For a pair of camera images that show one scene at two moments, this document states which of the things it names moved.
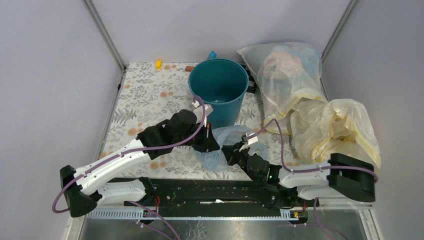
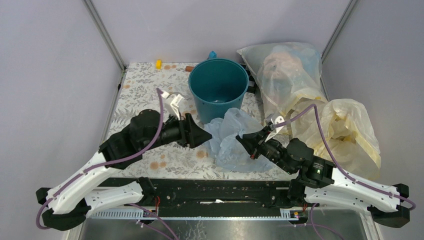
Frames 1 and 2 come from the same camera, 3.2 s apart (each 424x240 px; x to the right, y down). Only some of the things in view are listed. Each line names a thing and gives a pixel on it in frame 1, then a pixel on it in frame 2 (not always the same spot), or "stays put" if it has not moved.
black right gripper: x=231 y=152 -> x=251 y=140
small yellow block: x=158 y=64 stays put
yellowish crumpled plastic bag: x=341 y=126 stays put
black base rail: x=166 y=194 stays put
